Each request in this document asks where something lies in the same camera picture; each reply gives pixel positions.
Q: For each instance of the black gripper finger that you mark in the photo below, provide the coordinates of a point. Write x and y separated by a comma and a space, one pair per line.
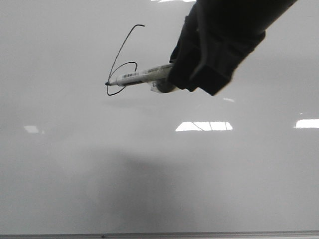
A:
211, 46

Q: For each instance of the white whiteboard marker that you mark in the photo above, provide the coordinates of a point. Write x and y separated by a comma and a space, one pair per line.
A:
154, 74

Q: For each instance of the white whiteboard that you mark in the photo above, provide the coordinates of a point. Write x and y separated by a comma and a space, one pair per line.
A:
75, 160

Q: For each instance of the clear tape wad on marker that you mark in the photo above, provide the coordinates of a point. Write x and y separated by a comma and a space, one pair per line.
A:
162, 86

